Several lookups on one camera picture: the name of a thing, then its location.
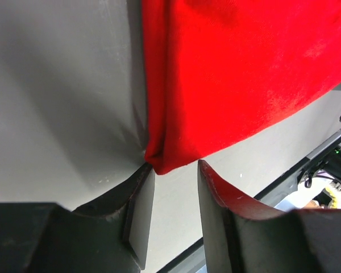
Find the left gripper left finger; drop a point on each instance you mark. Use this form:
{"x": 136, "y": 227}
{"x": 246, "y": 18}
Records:
{"x": 107, "y": 234}

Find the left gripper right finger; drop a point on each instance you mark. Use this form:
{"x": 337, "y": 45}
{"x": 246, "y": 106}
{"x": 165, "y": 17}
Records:
{"x": 241, "y": 234}

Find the red t shirt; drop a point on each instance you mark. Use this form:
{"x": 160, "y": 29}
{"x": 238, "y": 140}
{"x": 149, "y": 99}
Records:
{"x": 219, "y": 72}

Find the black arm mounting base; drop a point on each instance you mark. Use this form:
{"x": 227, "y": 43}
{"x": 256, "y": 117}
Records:
{"x": 193, "y": 258}

